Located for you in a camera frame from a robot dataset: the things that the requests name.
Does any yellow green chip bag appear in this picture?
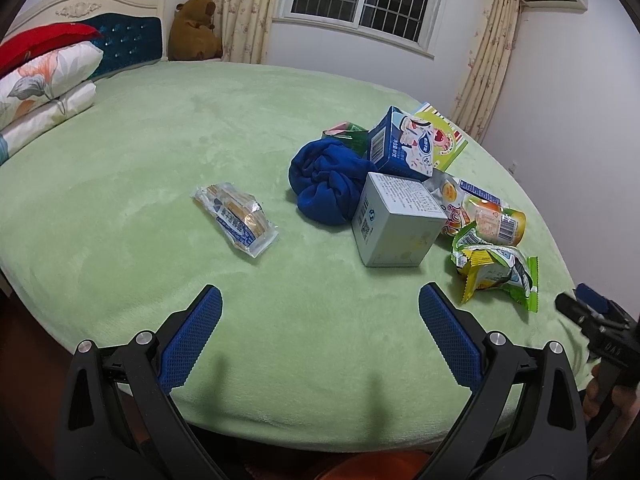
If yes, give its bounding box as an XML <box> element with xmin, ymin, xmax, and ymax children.
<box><xmin>451</xmin><ymin>222</ymin><xmax>539</xmax><ymax>313</ymax></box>

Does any orange white snack packet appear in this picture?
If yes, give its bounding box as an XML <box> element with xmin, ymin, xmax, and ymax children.
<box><xmin>423</xmin><ymin>170</ymin><xmax>526</xmax><ymax>246</ymax></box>

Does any grey blue cardboard box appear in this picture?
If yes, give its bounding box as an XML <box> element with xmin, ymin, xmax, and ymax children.
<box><xmin>352</xmin><ymin>172</ymin><xmax>447</xmax><ymax>268</ymax></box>

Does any green yellow picture book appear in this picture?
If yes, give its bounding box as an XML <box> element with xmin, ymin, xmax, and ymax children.
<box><xmin>414</xmin><ymin>102</ymin><xmax>468</xmax><ymax>171</ymax></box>

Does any clear biscuit wrapper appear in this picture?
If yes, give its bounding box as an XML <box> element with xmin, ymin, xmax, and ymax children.
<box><xmin>193</xmin><ymin>182</ymin><xmax>279</xmax><ymax>258</ymax></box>

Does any blue milk carton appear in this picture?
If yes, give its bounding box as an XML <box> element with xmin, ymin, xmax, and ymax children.
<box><xmin>367</xmin><ymin>106</ymin><xmax>434</xmax><ymax>181</ymax></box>

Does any green pink snack bag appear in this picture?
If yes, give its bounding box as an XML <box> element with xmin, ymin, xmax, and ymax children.
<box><xmin>321</xmin><ymin>122</ymin><xmax>369</xmax><ymax>157</ymax></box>

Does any blue cloth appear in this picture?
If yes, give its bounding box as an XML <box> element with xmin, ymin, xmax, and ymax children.
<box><xmin>288</xmin><ymin>139</ymin><xmax>375</xmax><ymax>226</ymax></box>

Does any person's right hand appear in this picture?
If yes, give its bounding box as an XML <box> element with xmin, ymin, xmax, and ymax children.
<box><xmin>581</xmin><ymin>363</ymin><xmax>640</xmax><ymax>461</ymax></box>

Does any green bed blanket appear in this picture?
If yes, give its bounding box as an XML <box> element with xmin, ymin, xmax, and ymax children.
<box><xmin>0</xmin><ymin>60</ymin><xmax>594</xmax><ymax>453</ymax></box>

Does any right floral curtain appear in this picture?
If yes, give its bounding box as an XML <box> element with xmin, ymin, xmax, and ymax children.
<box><xmin>451</xmin><ymin>0</ymin><xmax>521</xmax><ymax>143</ymax></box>

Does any floral curtain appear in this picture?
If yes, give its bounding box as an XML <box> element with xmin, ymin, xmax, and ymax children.
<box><xmin>451</xmin><ymin>0</ymin><xmax>521</xmax><ymax>143</ymax></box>
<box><xmin>213</xmin><ymin>0</ymin><xmax>278</xmax><ymax>64</ymax></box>

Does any lower white floral pillow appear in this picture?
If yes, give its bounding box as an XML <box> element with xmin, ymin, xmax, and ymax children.
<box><xmin>0</xmin><ymin>81</ymin><xmax>96</xmax><ymax>164</ymax></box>

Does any red pillow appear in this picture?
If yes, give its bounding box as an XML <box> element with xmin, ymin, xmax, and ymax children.
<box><xmin>0</xmin><ymin>23</ymin><xmax>101</xmax><ymax>77</ymax></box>

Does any brown teddy bear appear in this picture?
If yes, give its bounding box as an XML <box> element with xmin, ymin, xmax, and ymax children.
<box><xmin>167</xmin><ymin>0</ymin><xmax>222</xmax><ymax>61</ymax></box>

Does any cream and teal headboard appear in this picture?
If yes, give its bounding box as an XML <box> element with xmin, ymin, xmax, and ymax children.
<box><xmin>4</xmin><ymin>0</ymin><xmax>167</xmax><ymax>78</ymax></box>

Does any left floral curtain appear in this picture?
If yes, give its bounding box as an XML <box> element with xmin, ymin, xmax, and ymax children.
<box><xmin>213</xmin><ymin>0</ymin><xmax>278</xmax><ymax>64</ymax></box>

